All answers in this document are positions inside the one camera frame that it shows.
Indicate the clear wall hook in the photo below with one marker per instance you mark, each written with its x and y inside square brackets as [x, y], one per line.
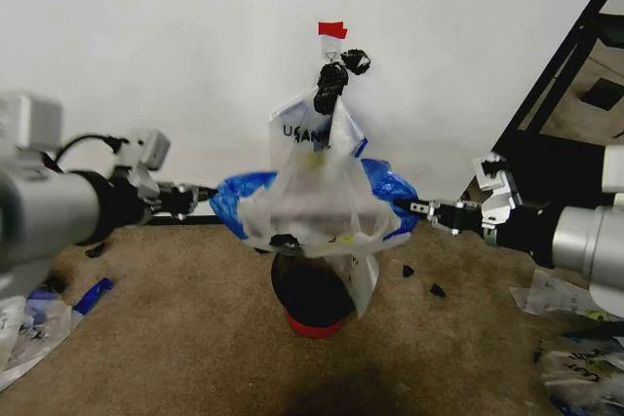
[330, 51]

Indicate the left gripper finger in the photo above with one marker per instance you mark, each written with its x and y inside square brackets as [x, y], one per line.
[202, 189]
[194, 201]

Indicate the black metal shelf frame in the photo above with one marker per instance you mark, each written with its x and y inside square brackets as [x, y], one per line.
[556, 65]

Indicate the blue plastic strip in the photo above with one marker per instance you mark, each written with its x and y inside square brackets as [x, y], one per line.
[92, 295]

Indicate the small black debris piece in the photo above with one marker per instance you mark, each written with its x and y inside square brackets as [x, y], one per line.
[408, 270]
[438, 291]
[96, 250]

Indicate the black tape clump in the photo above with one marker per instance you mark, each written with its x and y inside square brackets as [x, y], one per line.
[329, 85]
[357, 61]

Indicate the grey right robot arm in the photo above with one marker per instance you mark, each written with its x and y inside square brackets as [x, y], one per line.
[575, 236]

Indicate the black tape piece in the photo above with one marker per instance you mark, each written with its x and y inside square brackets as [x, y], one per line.
[285, 241]

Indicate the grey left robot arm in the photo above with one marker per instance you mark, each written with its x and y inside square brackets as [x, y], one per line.
[53, 206]

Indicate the red tape piece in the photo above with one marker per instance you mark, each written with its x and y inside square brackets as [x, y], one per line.
[332, 29]

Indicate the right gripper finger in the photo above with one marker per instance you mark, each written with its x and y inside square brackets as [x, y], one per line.
[419, 206]
[441, 226]

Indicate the crumpled clear plastic bag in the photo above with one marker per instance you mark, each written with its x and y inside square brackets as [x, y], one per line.
[585, 377]
[29, 333]
[551, 296]

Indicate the black trash bin red base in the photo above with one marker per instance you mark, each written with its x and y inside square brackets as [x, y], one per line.
[312, 294]

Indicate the clear printed plastic bag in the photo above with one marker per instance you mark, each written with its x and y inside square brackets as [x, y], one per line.
[317, 201]

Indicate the blue plastic garbage bag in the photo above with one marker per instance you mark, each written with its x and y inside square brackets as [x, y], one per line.
[390, 187]

